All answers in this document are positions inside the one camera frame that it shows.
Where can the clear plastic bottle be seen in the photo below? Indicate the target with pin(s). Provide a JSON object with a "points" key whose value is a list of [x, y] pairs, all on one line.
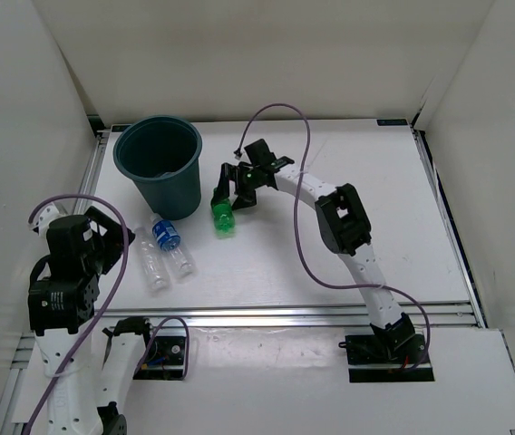
{"points": [[153, 268]]}

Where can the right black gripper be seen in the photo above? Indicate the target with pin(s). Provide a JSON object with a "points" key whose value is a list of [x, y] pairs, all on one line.
{"points": [[228, 173]]}

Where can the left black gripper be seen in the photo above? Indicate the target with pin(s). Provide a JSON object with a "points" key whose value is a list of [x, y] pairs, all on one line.
{"points": [[114, 239]]}

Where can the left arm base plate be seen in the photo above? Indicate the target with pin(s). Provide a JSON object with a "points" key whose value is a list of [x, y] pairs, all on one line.
{"points": [[166, 359]]}

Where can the green plastic bottle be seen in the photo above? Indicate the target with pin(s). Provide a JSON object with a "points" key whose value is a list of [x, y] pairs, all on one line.
{"points": [[222, 212]]}

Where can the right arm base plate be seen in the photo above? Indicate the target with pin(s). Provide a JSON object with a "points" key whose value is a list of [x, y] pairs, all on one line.
{"points": [[369, 362]]}

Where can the dark green ribbed bin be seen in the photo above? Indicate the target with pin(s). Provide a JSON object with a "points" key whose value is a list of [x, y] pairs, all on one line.
{"points": [[160, 155]]}

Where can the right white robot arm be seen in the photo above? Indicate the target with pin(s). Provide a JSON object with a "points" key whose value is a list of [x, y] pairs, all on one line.
{"points": [[345, 230]]}

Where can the blue label plastic bottle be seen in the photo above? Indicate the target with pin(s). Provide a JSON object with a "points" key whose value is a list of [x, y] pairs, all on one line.
{"points": [[169, 242]]}

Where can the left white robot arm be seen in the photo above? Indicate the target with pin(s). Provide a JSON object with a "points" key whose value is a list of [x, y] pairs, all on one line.
{"points": [[85, 395]]}

